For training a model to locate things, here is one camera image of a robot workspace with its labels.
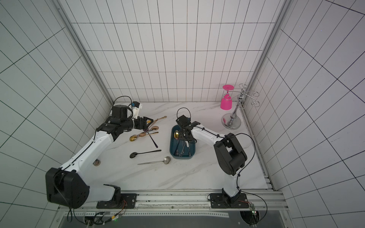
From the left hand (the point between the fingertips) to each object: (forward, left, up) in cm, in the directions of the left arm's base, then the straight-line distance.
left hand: (147, 122), depth 81 cm
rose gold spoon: (+9, +1, -19) cm, 22 cm away
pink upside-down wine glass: (+21, -52, -4) cm, 56 cm away
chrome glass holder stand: (+16, -58, -19) cm, 63 cm away
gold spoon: (+1, +14, -20) cm, 24 cm away
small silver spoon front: (-5, -24, -19) cm, 31 cm away
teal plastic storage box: (-7, -18, -20) cm, 28 cm away
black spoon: (-11, +11, -21) cm, 26 cm away
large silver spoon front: (-15, -11, -19) cm, 27 cm away
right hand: (-1, -19, -16) cm, 25 cm away
